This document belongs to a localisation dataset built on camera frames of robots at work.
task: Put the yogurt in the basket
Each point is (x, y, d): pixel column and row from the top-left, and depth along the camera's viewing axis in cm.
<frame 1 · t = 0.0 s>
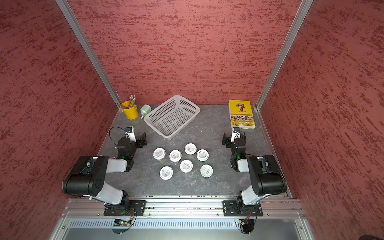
left hand: (137, 135, 94), fingers open
right hand: (231, 134, 94), fingers open
white perforated plastic basket: (172, 116, 116), on the table
yellow book: (241, 115, 113), point 4 cm above the table
yellow pencil cup: (131, 113, 112), point 5 cm above the table
yogurt cup far left: (159, 153, 89), point 7 cm above the table
yogurt cup left: (175, 155, 87), point 7 cm above the table
yogurt cup top middle: (190, 148, 91), point 6 cm above the table
yogurt cup right upper: (202, 155, 89), point 6 cm above the table
yogurt cup bottom middle: (186, 166, 84), point 7 cm above the table
yogurt cup bottom right green: (206, 170, 83), point 6 cm above the table
pencils bunch: (132, 101, 105), point 16 cm above the table

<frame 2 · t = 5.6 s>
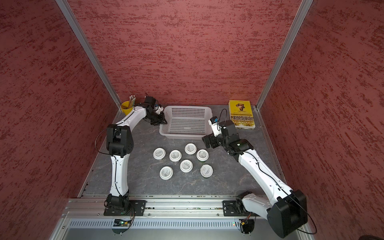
left hand: (165, 124, 101), fingers closed
right hand: (209, 137, 80), fingers open
white perforated plastic basket: (186, 122, 112), on the table
the other named things where they were.

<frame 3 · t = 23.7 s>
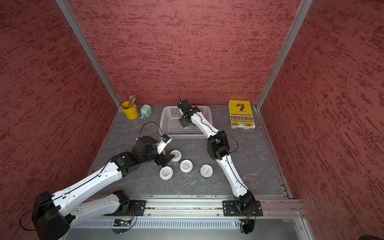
left hand: (166, 152, 78), fingers open
right hand: (189, 120, 106), fingers open
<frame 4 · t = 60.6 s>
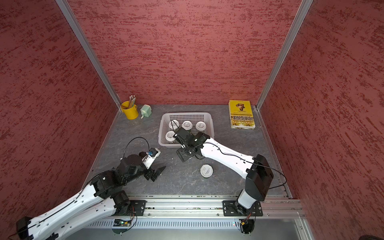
left hand: (156, 163, 75), fingers open
right hand: (187, 154, 79), fingers open
yogurt cup left: (174, 125, 100), point 9 cm above the table
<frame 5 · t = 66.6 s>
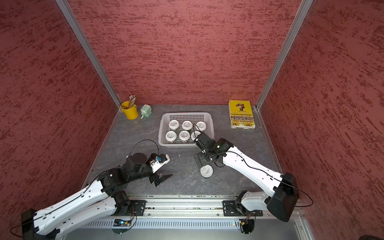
left hand: (165, 168, 74), fingers open
right hand: (206, 160, 77), fingers open
